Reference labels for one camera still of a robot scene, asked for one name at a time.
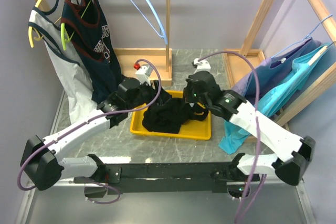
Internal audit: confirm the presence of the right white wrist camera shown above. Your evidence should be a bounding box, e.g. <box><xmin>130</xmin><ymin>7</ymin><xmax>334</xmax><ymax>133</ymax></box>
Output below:
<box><xmin>192</xmin><ymin>58</ymin><xmax>211</xmax><ymax>73</ymax></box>

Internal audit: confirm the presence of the light blue hanger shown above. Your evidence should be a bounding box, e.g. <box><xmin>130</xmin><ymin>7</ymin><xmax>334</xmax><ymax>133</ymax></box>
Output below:
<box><xmin>129</xmin><ymin>0</ymin><xmax>168</xmax><ymax>46</ymax></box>

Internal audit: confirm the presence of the blue wire hanger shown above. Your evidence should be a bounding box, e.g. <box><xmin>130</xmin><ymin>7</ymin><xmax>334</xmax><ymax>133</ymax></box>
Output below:
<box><xmin>271</xmin><ymin>14</ymin><xmax>333</xmax><ymax>58</ymax></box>

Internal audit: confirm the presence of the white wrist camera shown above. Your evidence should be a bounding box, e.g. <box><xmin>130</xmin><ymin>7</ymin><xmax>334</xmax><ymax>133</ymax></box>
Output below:
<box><xmin>134</xmin><ymin>63</ymin><xmax>153</xmax><ymax>85</ymax></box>
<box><xmin>192</xmin><ymin>58</ymin><xmax>211</xmax><ymax>73</ymax></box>

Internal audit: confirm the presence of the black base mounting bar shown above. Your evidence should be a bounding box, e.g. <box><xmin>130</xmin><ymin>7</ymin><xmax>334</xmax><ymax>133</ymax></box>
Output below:
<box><xmin>73</xmin><ymin>162</ymin><xmax>260</xmax><ymax>196</ymax></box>

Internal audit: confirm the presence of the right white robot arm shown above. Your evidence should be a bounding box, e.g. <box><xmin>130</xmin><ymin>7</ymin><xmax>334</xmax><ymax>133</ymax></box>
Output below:
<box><xmin>183</xmin><ymin>71</ymin><xmax>316</xmax><ymax>186</ymax></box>

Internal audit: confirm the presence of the purple cable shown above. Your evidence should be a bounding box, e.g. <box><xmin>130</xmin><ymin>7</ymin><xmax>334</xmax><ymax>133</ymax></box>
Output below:
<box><xmin>17</xmin><ymin>58</ymin><xmax>161</xmax><ymax>204</ymax></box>
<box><xmin>199</xmin><ymin>51</ymin><xmax>266</xmax><ymax>223</ymax></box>

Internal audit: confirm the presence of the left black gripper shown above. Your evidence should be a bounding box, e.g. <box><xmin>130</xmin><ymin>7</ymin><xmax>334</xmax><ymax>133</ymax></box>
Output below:
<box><xmin>127</xmin><ymin>78</ymin><xmax>172</xmax><ymax>111</ymax></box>

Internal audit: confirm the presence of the white tank top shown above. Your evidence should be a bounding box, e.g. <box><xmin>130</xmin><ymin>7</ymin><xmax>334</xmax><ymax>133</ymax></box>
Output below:
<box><xmin>33</xmin><ymin>0</ymin><xmax>97</xmax><ymax>124</ymax></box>

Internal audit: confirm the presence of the green hanger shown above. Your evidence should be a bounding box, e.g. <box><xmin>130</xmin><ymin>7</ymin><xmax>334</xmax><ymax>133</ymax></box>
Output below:
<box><xmin>61</xmin><ymin>0</ymin><xmax>92</xmax><ymax>50</ymax></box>

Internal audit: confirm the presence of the purple blue shirt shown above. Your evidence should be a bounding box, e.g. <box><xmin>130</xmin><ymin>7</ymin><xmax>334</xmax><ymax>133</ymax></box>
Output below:
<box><xmin>232</xmin><ymin>38</ymin><xmax>321</xmax><ymax>104</ymax></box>

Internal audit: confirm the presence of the cyan shirt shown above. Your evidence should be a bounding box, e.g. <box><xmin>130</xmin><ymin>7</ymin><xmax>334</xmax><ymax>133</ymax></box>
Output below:
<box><xmin>219</xmin><ymin>44</ymin><xmax>327</xmax><ymax>154</ymax></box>

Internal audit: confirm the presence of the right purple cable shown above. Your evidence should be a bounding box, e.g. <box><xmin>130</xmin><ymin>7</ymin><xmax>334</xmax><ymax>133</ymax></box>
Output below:
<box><xmin>199</xmin><ymin>51</ymin><xmax>266</xmax><ymax>223</ymax></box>

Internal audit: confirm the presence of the navy jersey tank top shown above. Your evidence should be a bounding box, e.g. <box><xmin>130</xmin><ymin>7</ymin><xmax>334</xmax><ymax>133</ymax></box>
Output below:
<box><xmin>71</xmin><ymin>0</ymin><xmax>124</xmax><ymax>103</ymax></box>

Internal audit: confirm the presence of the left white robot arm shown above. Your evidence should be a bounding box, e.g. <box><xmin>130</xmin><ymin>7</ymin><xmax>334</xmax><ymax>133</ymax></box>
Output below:
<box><xmin>19</xmin><ymin>78</ymin><xmax>171</xmax><ymax>190</ymax></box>

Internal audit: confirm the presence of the left wooden clothes rack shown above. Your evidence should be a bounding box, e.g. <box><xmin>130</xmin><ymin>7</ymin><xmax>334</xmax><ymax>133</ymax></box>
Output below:
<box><xmin>36</xmin><ymin>0</ymin><xmax>172</xmax><ymax>86</ymax></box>

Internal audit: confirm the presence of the yellow hanger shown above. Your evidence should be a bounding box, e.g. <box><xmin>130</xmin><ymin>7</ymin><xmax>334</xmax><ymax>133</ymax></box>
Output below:
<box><xmin>28</xmin><ymin>0</ymin><xmax>54</xmax><ymax>48</ymax></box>

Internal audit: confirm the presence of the wooden hanger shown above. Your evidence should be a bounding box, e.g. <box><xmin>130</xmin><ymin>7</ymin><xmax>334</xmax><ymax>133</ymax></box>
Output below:
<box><xmin>307</xmin><ymin>41</ymin><xmax>335</xmax><ymax>66</ymax></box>

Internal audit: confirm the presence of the wooden clothes rack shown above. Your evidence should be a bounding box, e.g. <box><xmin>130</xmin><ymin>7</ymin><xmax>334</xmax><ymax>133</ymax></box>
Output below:
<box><xmin>224</xmin><ymin>0</ymin><xmax>335</xmax><ymax>126</ymax></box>
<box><xmin>36</xmin><ymin>0</ymin><xmax>172</xmax><ymax>86</ymax></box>

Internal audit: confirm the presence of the right wooden clothes rack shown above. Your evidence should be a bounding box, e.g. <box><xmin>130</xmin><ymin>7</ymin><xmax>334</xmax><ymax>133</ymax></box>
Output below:
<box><xmin>224</xmin><ymin>0</ymin><xmax>335</xmax><ymax>126</ymax></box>

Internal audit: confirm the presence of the black tank top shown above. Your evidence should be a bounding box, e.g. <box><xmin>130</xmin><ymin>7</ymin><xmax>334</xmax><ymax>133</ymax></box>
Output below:
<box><xmin>131</xmin><ymin>94</ymin><xmax>208</xmax><ymax>134</ymax></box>

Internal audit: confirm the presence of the yellow plastic tray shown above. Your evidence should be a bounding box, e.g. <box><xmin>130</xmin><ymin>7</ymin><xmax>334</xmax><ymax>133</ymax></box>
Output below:
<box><xmin>130</xmin><ymin>90</ymin><xmax>212</xmax><ymax>141</ymax></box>

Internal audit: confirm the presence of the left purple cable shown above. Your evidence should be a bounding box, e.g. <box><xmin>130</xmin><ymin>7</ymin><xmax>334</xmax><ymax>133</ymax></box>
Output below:
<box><xmin>17</xmin><ymin>58</ymin><xmax>161</xmax><ymax>204</ymax></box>

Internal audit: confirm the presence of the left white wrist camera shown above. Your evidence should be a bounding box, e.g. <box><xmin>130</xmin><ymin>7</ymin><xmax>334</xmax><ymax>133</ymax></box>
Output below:
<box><xmin>134</xmin><ymin>63</ymin><xmax>153</xmax><ymax>85</ymax></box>

